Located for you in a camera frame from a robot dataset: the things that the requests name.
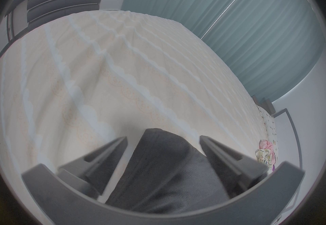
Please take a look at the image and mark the black trousers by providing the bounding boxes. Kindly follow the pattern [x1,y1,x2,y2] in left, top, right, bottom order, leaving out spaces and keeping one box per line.
[105,128,230,215]

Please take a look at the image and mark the white printed pillow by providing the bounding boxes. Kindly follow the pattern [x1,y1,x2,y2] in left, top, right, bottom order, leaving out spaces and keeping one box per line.
[257,106,277,148]

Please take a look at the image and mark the bed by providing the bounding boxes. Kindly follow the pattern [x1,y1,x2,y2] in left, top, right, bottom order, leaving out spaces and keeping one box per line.
[0,10,305,210]

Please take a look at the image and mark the pink garment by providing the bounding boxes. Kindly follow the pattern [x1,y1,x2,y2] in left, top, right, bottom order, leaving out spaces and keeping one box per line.
[259,139,277,165]

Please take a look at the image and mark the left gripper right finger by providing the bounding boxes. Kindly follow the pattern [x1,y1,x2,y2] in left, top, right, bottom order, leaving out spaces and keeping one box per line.
[199,135,268,198]

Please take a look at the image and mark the grey bedside table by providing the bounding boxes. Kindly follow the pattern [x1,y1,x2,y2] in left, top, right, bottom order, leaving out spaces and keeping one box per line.
[252,95,276,118]

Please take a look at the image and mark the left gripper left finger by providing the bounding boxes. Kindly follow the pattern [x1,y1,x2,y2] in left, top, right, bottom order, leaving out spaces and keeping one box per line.
[58,136,128,195]

